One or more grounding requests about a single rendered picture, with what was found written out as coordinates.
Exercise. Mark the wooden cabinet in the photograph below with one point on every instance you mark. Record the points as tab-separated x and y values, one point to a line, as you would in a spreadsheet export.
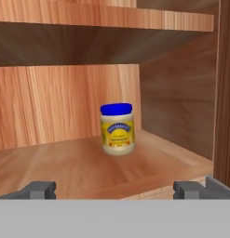
73	102

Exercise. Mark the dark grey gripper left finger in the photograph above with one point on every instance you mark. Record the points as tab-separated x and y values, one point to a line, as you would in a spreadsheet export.
42	189

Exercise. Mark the blue-lidded mayonnaise jar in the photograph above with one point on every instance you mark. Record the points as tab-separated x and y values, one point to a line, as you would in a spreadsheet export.
117	130

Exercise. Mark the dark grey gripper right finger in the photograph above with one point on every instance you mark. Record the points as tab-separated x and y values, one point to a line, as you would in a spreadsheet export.
189	189

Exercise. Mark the wooden cabinet door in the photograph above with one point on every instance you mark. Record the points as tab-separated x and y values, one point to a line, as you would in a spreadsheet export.
225	93

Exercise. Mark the wooden cabinet shelf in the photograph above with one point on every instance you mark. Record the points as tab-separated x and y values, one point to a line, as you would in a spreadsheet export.
104	18

